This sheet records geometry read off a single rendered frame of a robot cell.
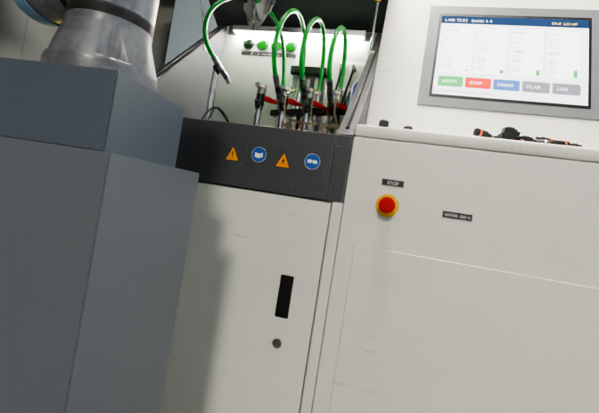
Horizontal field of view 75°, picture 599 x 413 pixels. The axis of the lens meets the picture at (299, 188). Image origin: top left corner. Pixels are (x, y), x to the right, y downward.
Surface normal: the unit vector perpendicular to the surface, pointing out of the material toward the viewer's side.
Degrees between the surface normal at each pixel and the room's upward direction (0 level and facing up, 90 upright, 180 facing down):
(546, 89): 76
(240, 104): 90
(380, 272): 90
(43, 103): 90
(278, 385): 90
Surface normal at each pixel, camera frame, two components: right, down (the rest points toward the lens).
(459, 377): -0.24, -0.07
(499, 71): -0.19, -0.30
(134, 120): 0.98, 0.15
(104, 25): 0.37, -0.28
